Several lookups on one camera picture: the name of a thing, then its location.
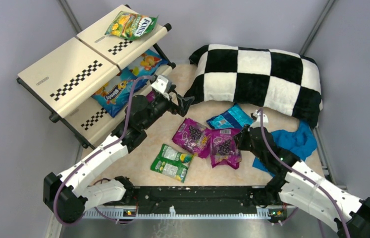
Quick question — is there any purple grape candy bag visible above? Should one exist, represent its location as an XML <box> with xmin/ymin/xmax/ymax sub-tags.
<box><xmin>172</xmin><ymin>118</ymin><xmax>211</xmax><ymax>158</ymax></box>
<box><xmin>210</xmin><ymin>128</ymin><xmax>242</xmax><ymax>170</ymax></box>
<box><xmin>146</xmin><ymin>91</ymin><xmax>156</xmax><ymax>103</ymax></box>

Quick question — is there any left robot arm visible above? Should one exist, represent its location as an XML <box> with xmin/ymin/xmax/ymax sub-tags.
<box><xmin>43</xmin><ymin>82</ymin><xmax>195</xmax><ymax>226</ymax></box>

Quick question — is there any blue Sugus candy bag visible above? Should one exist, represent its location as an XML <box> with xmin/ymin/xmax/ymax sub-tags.
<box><xmin>92</xmin><ymin>67</ymin><xmax>153</xmax><ymax>118</ymax></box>

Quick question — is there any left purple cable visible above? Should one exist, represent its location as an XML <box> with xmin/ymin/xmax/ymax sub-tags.
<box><xmin>52</xmin><ymin>74</ymin><xmax>156</xmax><ymax>227</ymax></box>

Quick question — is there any green Fox's candy bag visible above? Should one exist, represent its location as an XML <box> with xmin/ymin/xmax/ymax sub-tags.
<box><xmin>105</xmin><ymin>11</ymin><xmax>158</xmax><ymax>41</ymax></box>

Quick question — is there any blue fruit candy bag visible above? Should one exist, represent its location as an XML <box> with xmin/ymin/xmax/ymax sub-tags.
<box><xmin>126</xmin><ymin>50</ymin><xmax>168</xmax><ymax>77</ymax></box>

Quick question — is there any black white checkered pillow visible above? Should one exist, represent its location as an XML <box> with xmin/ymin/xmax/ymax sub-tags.
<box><xmin>185</xmin><ymin>44</ymin><xmax>323</xmax><ymax>127</ymax></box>

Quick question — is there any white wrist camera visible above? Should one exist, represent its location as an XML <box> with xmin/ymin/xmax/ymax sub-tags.
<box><xmin>151</xmin><ymin>75</ymin><xmax>172</xmax><ymax>100</ymax></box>
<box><xmin>250</xmin><ymin>111</ymin><xmax>268</xmax><ymax>128</ymax></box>

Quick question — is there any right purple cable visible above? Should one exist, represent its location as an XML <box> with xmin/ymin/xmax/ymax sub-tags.
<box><xmin>257</xmin><ymin>108</ymin><xmax>352</xmax><ymax>238</ymax></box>

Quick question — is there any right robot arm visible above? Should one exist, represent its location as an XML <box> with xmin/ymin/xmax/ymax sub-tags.
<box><xmin>234</xmin><ymin>125</ymin><xmax>370</xmax><ymax>238</ymax></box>

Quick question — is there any blue mint candy bag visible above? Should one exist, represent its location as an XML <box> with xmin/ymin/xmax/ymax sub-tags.
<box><xmin>206</xmin><ymin>103</ymin><xmax>254</xmax><ymax>129</ymax></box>

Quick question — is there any purple cable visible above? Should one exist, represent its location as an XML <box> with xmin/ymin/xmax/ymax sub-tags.
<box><xmin>257</xmin><ymin>108</ymin><xmax>352</xmax><ymax>238</ymax></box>
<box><xmin>52</xmin><ymin>74</ymin><xmax>156</xmax><ymax>227</ymax></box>

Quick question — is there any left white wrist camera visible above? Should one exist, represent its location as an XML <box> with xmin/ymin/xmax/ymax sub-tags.
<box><xmin>151</xmin><ymin>75</ymin><xmax>172</xmax><ymax>100</ymax></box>

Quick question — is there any cream three-tier shelf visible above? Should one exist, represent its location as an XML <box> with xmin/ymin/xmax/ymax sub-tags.
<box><xmin>17</xmin><ymin>5</ymin><xmax>171</xmax><ymax>148</ymax></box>

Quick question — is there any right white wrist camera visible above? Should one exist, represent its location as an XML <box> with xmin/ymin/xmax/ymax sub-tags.
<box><xmin>250</xmin><ymin>111</ymin><xmax>268</xmax><ymax>128</ymax></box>

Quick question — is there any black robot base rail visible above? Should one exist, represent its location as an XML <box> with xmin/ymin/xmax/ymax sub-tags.
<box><xmin>85</xmin><ymin>186</ymin><xmax>289</xmax><ymax>223</ymax></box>

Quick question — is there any blue cloth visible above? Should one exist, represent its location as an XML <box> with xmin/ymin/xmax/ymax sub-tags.
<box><xmin>271</xmin><ymin>121</ymin><xmax>317</xmax><ymax>161</ymax></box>

